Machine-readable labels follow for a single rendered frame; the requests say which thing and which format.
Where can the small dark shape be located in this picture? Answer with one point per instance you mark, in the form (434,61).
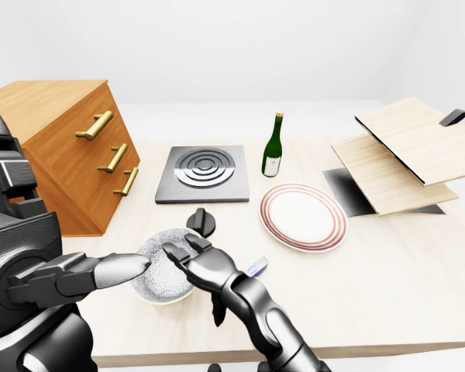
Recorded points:
(214,368)

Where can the green wine bottle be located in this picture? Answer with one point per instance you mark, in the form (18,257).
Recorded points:
(272,153)

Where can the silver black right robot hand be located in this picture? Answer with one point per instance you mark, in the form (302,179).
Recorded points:
(207,267)

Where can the round black stove knob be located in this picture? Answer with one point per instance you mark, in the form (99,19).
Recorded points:
(201,221)

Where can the small blue white object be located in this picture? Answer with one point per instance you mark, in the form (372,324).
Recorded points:
(256,267)

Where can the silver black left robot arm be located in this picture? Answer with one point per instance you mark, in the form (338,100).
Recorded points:
(54,341)

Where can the flat dark stove plate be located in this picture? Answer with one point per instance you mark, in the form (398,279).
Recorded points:
(166,186)

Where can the pale wooden rack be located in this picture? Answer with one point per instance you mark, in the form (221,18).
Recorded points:
(403,155)

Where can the patterned grey bowl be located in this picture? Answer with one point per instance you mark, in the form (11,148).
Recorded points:
(160,283)

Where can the white plate with red rings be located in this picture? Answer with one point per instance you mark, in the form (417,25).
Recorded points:
(302,217)

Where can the wooden cabinet drawer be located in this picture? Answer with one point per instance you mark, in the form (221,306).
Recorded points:
(104,201)
(62,143)
(86,170)

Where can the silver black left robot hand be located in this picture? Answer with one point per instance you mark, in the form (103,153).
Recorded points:
(23,248)

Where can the wooden cabinet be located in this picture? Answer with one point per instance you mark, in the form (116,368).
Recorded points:
(42,100)

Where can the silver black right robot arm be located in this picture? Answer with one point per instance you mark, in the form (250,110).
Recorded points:
(265,310)

